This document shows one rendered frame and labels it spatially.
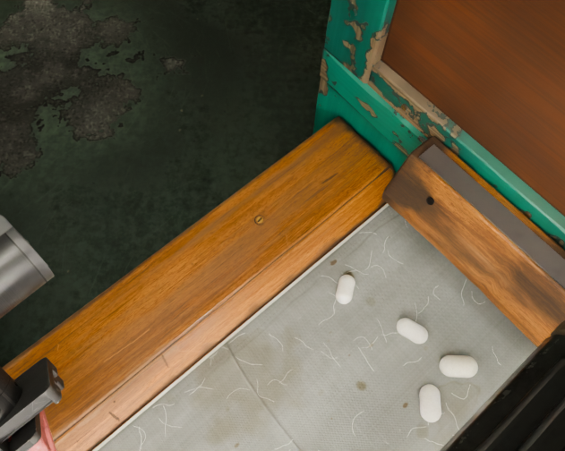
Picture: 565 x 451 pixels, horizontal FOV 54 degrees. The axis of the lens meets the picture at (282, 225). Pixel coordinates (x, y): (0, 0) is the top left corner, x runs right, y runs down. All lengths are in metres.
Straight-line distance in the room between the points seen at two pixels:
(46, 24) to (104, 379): 1.50
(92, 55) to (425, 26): 1.40
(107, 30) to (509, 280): 1.54
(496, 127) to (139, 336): 0.39
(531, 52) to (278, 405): 0.39
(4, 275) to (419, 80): 0.40
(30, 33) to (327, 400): 1.58
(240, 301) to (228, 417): 0.12
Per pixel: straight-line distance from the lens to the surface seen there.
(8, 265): 0.43
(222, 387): 0.59
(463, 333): 0.63
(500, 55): 0.49
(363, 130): 0.67
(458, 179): 0.55
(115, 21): 1.89
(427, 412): 0.58
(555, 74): 0.47
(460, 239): 0.56
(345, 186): 0.63
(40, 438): 0.45
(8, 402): 0.45
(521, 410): 0.27
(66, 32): 1.90
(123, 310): 0.59
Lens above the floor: 1.32
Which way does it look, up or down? 66 degrees down
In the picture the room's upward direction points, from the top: 3 degrees clockwise
